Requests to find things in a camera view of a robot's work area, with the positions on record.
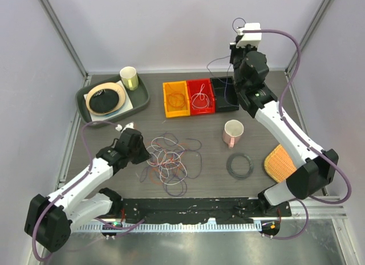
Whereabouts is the black round disc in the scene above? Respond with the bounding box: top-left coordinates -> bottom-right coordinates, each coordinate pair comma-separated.
88,89 -> 119,114

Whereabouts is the aluminium corner post left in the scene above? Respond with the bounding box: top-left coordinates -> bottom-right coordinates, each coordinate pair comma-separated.
38,0 -> 88,78

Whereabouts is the dark green plastic tray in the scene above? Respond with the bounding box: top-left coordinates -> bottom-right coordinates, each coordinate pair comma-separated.
75,75 -> 150,123

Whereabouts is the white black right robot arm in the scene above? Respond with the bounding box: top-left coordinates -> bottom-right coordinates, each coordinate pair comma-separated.
230,43 -> 339,217

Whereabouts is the beige wooden plate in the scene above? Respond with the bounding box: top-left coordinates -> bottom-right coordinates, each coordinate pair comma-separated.
86,82 -> 126,116

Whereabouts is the aluminium corner post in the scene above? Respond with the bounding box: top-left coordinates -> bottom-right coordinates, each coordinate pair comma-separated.
38,0 -> 88,78
285,0 -> 334,78

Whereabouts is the red plastic bin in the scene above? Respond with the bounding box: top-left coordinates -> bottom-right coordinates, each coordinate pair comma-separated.
187,78 -> 215,116

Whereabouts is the aluminium rail frame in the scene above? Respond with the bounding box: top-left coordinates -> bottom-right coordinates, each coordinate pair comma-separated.
76,198 -> 347,234

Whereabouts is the cream yellow cup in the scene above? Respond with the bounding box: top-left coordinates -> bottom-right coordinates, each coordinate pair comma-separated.
119,66 -> 139,91

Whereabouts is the purple thin cable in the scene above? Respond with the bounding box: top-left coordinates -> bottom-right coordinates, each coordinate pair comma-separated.
206,18 -> 246,106

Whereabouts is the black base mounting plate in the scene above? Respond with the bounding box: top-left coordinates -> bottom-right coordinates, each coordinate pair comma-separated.
121,197 -> 292,225

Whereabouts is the tangled cable pile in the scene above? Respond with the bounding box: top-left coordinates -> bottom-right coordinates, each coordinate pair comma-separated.
137,132 -> 205,198

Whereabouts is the black plastic bin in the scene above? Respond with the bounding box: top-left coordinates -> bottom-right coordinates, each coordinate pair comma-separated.
210,76 -> 240,112

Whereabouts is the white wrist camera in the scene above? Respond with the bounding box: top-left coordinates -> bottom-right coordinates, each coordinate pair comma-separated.
115,122 -> 135,133
236,23 -> 262,48

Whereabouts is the aluminium corner post right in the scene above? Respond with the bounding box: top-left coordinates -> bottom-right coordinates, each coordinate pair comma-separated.
285,0 -> 334,78

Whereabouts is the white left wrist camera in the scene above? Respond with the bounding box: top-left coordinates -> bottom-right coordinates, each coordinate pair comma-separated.
115,122 -> 135,133

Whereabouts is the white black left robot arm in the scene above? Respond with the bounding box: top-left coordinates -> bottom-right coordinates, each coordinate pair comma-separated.
25,123 -> 151,255

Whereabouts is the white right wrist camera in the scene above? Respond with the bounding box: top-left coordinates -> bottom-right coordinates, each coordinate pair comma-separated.
236,23 -> 262,48

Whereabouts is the orange woven mat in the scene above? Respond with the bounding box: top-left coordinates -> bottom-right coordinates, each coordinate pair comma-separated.
263,145 -> 297,183

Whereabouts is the pink white mug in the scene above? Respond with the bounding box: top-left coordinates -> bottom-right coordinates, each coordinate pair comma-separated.
222,119 -> 244,148

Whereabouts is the yellow plastic bin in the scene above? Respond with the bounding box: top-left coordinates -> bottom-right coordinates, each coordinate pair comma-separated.
163,80 -> 190,118

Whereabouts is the orange thin cable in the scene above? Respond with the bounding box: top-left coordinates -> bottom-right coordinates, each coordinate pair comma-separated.
167,91 -> 189,109

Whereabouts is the white square board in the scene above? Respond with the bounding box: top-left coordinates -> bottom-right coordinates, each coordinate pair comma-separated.
90,81 -> 132,117

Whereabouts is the grey coiled cable ring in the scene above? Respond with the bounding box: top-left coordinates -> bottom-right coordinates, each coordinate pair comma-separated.
226,152 -> 254,180

